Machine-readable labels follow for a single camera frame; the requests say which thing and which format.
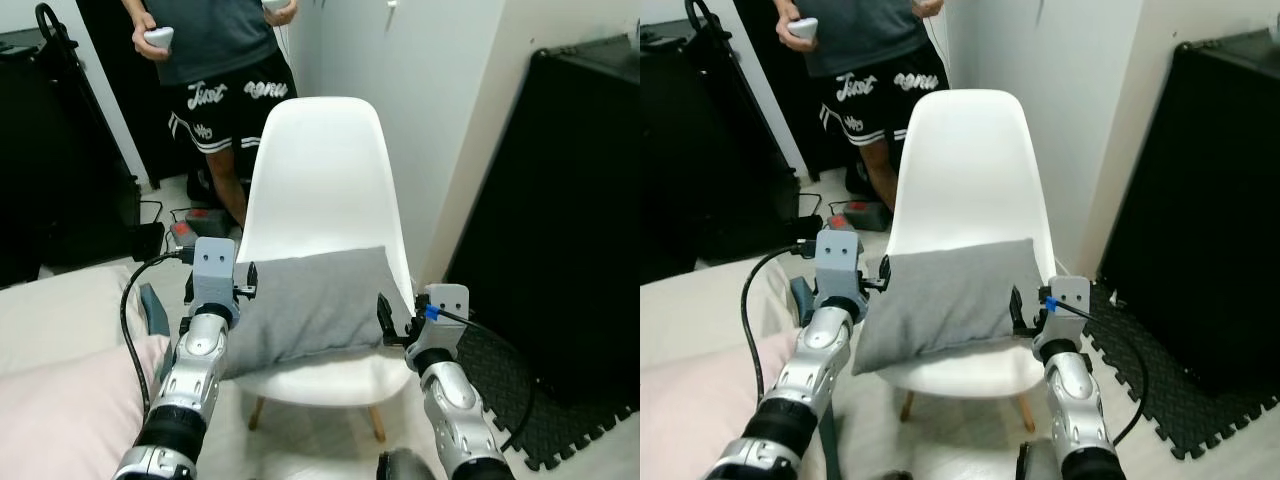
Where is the black equipment case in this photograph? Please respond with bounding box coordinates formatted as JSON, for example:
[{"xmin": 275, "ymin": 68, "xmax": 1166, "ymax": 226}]
[
  {"xmin": 640, "ymin": 20, "xmax": 801, "ymax": 286},
  {"xmin": 0, "ymin": 25, "xmax": 141, "ymax": 291}
]

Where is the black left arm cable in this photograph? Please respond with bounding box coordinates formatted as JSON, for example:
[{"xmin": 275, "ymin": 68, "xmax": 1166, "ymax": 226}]
[
  {"xmin": 742, "ymin": 245, "xmax": 813, "ymax": 406},
  {"xmin": 120, "ymin": 252, "xmax": 196, "ymax": 416}
]

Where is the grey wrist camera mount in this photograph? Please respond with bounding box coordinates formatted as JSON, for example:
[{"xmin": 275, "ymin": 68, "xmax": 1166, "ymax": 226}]
[
  {"xmin": 814, "ymin": 227, "xmax": 864, "ymax": 303},
  {"xmin": 190, "ymin": 237, "xmax": 241, "ymax": 311},
  {"xmin": 1043, "ymin": 276, "xmax": 1092, "ymax": 337},
  {"xmin": 418, "ymin": 284, "xmax": 470, "ymax": 347}
]

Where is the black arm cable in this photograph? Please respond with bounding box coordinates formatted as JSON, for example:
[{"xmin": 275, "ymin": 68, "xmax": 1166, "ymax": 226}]
[
  {"xmin": 742, "ymin": 245, "xmax": 813, "ymax": 406},
  {"xmin": 428, "ymin": 308, "xmax": 536, "ymax": 453},
  {"xmin": 1048, "ymin": 300, "xmax": 1149, "ymax": 448},
  {"xmin": 120, "ymin": 252, "xmax": 196, "ymax": 416}
]

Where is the black foam puzzle mat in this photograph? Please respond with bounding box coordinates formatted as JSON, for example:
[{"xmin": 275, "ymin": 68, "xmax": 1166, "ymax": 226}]
[
  {"xmin": 455, "ymin": 320, "xmax": 641, "ymax": 471},
  {"xmin": 1085, "ymin": 285, "xmax": 1280, "ymax": 461}
]

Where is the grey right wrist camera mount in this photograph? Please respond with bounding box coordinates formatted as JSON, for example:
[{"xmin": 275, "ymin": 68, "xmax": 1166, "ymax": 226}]
[
  {"xmin": 418, "ymin": 284, "xmax": 470, "ymax": 347},
  {"xmin": 1043, "ymin": 276, "xmax": 1092, "ymax": 337}
]

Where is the bed with beige sheet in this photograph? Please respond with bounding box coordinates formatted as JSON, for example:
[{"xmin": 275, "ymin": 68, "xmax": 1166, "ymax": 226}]
[
  {"xmin": 640, "ymin": 258, "xmax": 801, "ymax": 371},
  {"xmin": 0, "ymin": 262, "xmax": 191, "ymax": 381}
]

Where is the pale pink pillow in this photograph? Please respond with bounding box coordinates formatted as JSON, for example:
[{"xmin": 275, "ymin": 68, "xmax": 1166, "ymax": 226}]
[
  {"xmin": 0, "ymin": 335, "xmax": 173, "ymax": 480},
  {"xmin": 640, "ymin": 330, "xmax": 801, "ymax": 480}
]

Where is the black trolley handle frame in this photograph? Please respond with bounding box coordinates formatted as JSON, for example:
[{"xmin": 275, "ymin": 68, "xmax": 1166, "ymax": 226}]
[
  {"xmin": 35, "ymin": 3, "xmax": 141, "ymax": 191},
  {"xmin": 685, "ymin": 0, "xmax": 801, "ymax": 181}
]

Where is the person in black shorts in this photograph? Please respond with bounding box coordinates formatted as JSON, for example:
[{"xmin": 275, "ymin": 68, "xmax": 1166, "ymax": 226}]
[
  {"xmin": 122, "ymin": 0, "xmax": 301, "ymax": 231},
  {"xmin": 775, "ymin": 0, "xmax": 946, "ymax": 213}
]

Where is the red and black floor device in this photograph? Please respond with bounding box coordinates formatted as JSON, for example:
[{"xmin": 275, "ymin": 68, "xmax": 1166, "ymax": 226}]
[
  {"xmin": 168, "ymin": 207, "xmax": 241, "ymax": 251},
  {"xmin": 825, "ymin": 200, "xmax": 891, "ymax": 233}
]

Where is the large black cabinet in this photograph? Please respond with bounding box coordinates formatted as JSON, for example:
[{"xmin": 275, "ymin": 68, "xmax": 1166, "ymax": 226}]
[
  {"xmin": 1097, "ymin": 30, "xmax": 1280, "ymax": 396},
  {"xmin": 445, "ymin": 35, "xmax": 641, "ymax": 406}
]

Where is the grey pillow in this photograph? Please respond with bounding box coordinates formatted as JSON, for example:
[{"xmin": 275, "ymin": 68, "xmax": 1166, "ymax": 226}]
[
  {"xmin": 222, "ymin": 246, "xmax": 416, "ymax": 381},
  {"xmin": 852, "ymin": 238, "xmax": 1056, "ymax": 376}
]

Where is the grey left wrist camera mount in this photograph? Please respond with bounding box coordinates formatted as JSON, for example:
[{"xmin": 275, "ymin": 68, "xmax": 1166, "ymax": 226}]
[
  {"xmin": 190, "ymin": 237, "xmax": 241, "ymax": 311},
  {"xmin": 814, "ymin": 227, "xmax": 864, "ymax": 303}
]

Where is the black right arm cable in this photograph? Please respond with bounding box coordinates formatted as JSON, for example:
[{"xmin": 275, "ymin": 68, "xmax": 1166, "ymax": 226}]
[
  {"xmin": 428, "ymin": 308, "xmax": 536, "ymax": 453},
  {"xmin": 1048, "ymin": 300, "xmax": 1149, "ymax": 448}
]

